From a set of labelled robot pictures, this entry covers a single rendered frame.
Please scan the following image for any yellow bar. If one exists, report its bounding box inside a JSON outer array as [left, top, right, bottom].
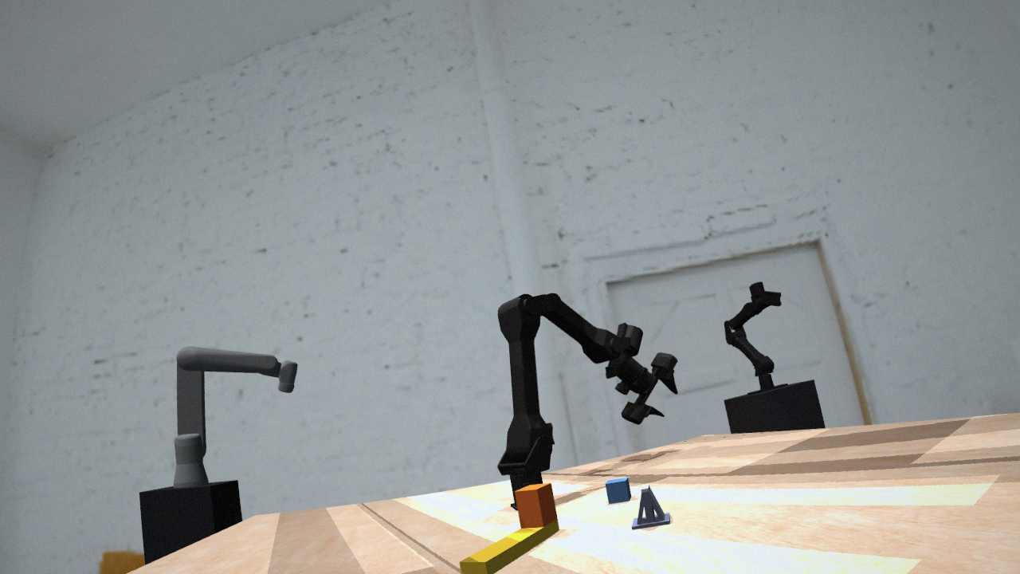
[[459, 483, 559, 574]]

